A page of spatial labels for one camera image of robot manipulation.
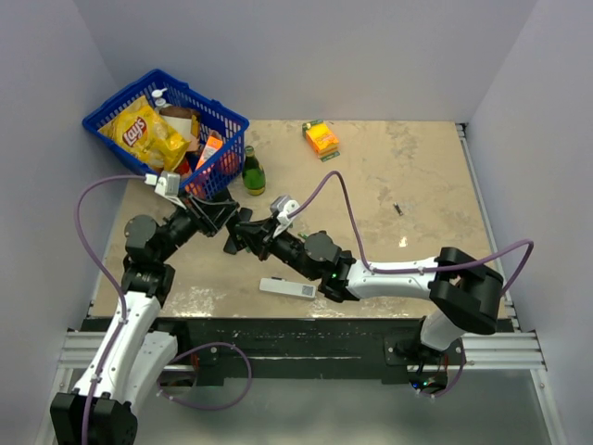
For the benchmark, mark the white remote control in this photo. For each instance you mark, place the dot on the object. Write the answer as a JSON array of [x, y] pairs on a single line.
[[288, 289]]

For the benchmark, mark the green glass bottle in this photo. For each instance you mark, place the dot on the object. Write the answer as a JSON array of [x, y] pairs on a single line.
[[253, 175]]

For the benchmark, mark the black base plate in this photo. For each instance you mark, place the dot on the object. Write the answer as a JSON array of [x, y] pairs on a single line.
[[326, 348]]

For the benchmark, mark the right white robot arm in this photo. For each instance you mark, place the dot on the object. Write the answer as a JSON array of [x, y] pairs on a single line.
[[466, 296]]

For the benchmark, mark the brown white snack package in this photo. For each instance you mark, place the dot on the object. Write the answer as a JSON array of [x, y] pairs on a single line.
[[186, 122]]

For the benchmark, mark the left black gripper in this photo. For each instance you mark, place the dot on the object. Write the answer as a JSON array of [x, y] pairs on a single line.
[[208, 216]]

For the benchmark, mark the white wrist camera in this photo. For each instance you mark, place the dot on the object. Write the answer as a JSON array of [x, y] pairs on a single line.
[[166, 184], [281, 209]]

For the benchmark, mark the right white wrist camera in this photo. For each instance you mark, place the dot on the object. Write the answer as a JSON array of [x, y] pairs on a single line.
[[281, 209]]

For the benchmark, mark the black remote control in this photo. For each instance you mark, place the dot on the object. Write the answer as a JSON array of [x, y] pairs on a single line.
[[245, 216], [232, 244]]

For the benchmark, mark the aluminium frame rail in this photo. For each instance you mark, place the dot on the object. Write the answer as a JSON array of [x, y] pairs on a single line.
[[515, 351]]

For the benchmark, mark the orange white carton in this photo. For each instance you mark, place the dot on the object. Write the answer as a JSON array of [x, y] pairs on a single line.
[[213, 144]]

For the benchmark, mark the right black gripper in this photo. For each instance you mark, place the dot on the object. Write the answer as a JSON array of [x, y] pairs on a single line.
[[260, 235]]

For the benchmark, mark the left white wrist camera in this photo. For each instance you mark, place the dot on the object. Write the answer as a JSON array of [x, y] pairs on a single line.
[[166, 184]]

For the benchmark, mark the yellow Lays chips bag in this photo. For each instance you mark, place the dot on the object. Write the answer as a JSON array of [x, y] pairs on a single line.
[[144, 134]]

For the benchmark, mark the orange sponge pack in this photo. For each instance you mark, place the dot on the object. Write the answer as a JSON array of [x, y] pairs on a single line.
[[320, 138]]

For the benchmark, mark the white pump bottle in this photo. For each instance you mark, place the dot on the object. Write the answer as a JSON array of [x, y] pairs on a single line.
[[159, 99]]

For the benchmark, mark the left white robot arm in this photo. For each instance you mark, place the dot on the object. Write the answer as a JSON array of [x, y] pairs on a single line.
[[103, 405]]

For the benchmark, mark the blue plastic basket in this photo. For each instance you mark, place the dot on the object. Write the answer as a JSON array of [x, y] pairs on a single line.
[[219, 170]]

